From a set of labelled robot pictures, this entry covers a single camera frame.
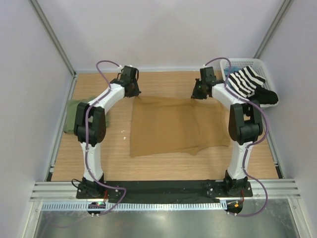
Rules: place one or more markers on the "white slotted cable duct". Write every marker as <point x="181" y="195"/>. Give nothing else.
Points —
<point x="98" y="206"/>

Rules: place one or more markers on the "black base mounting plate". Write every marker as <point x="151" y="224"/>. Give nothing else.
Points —
<point x="162" y="192"/>

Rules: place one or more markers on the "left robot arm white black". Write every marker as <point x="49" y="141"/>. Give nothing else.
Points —
<point x="90" y="124"/>

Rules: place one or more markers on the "tan tank top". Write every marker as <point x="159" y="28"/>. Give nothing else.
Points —
<point x="162" y="125"/>

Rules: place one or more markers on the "green tank top blue trim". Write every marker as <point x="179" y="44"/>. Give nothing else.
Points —
<point x="71" y="114"/>

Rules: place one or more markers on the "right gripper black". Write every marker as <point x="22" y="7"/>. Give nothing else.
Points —
<point x="195" y="94"/>

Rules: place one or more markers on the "white plastic laundry basket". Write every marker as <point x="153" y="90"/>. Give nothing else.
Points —
<point x="256" y="64"/>

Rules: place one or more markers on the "left aluminium corner post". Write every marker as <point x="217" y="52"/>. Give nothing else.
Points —
<point x="50" y="32"/>

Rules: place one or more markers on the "black white striped tank top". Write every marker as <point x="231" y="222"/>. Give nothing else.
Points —
<point x="245" y="81"/>

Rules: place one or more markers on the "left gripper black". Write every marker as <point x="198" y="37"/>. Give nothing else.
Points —
<point x="137" y="91"/>

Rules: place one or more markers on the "right aluminium corner post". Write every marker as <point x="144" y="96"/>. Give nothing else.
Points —
<point x="281" y="13"/>

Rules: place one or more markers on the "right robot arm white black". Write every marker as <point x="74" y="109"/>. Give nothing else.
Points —
<point x="244" y="127"/>

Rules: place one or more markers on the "aluminium corner post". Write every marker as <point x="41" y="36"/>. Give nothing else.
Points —
<point x="281" y="13"/>
<point x="50" y="32"/>

